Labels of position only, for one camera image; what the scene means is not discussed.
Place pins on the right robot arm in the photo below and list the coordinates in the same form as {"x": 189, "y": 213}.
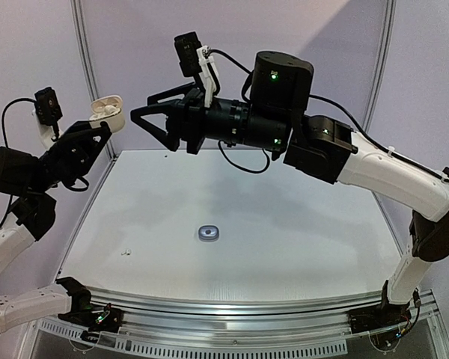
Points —
{"x": 271, "y": 117}

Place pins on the perforated cable tray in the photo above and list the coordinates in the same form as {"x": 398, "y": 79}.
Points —
{"x": 58, "y": 340}

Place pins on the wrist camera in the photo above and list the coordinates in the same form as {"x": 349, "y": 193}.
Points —
{"x": 196, "y": 62}
{"x": 47, "y": 112}

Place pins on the white earbud charging case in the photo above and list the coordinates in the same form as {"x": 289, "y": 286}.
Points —
{"x": 116, "y": 121}

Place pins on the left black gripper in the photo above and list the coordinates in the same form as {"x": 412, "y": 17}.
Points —
{"x": 75, "y": 149}

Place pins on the aluminium frame post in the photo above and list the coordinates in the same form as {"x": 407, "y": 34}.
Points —
{"x": 383, "y": 49}
{"x": 78, "y": 16}

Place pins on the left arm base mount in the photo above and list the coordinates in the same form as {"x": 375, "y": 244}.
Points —
{"x": 95, "y": 318}

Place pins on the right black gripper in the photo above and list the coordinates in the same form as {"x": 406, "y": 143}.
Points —
{"x": 193, "y": 122}

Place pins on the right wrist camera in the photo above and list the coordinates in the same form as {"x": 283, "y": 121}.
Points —
{"x": 196, "y": 62}

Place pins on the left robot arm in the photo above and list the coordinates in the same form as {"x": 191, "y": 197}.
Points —
{"x": 31, "y": 215}

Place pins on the right aluminium frame post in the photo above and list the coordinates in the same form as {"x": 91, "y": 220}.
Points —
{"x": 383, "y": 49}

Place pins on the blue-grey earbud charging case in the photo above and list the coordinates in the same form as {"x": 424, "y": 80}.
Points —
{"x": 208, "y": 233}

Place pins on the front aluminium rail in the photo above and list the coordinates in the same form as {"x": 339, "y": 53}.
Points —
{"x": 312, "y": 318}

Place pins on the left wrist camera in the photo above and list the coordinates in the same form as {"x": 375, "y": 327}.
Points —
{"x": 47, "y": 112}

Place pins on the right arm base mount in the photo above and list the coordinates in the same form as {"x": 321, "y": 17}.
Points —
{"x": 374, "y": 317}

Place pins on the left aluminium frame post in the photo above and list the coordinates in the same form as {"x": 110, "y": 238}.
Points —
{"x": 78, "y": 16}

